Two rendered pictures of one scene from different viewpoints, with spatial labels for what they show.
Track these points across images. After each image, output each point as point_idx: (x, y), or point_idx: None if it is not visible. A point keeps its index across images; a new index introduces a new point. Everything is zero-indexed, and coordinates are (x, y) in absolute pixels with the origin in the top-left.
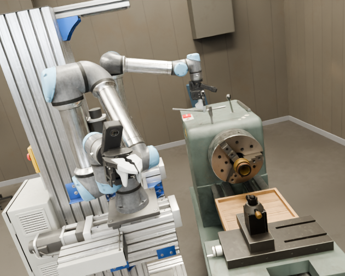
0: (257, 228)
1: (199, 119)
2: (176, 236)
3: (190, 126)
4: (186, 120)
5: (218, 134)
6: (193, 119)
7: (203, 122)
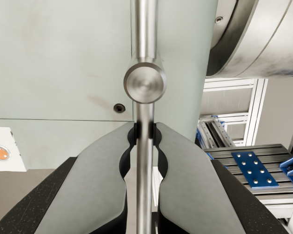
0: None
1: (31, 103)
2: None
3: (131, 156)
4: (18, 159)
5: (254, 39)
6: (10, 129)
7: (107, 91)
